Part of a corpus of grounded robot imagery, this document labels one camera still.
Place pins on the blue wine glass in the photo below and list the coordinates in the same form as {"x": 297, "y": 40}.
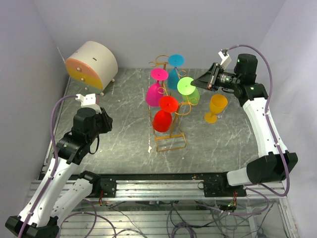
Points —
{"x": 174, "y": 61}

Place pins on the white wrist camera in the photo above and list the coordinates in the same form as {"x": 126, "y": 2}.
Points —
{"x": 89, "y": 101}
{"x": 225, "y": 58}

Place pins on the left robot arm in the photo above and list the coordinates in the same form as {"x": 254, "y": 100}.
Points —
{"x": 43, "y": 215}

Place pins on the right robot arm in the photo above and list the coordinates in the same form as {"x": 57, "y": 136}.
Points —
{"x": 271, "y": 169}

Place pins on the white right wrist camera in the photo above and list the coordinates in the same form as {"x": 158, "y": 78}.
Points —
{"x": 225, "y": 58}

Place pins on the gold wire glass rack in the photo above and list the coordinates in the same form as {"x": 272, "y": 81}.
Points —
{"x": 174, "y": 138}

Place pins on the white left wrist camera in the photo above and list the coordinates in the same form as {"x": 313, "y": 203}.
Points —
{"x": 89, "y": 101}

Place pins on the pink wine glass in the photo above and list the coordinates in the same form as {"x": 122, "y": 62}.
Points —
{"x": 155, "y": 91}

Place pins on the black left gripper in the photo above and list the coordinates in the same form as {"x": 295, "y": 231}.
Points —
{"x": 106, "y": 120}

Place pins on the green wine glass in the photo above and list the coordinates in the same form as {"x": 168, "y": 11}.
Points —
{"x": 189, "y": 92}

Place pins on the red wine glass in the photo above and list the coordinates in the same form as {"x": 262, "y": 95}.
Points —
{"x": 163, "y": 118}

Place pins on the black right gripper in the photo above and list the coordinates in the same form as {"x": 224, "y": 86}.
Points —
{"x": 208, "y": 80}

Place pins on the orange wine glass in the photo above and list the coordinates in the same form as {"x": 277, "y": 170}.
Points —
{"x": 217, "y": 104}

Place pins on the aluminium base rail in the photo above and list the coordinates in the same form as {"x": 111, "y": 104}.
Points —
{"x": 166, "y": 190}

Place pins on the round white drawer cabinet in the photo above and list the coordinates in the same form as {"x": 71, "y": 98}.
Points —
{"x": 93, "y": 65}

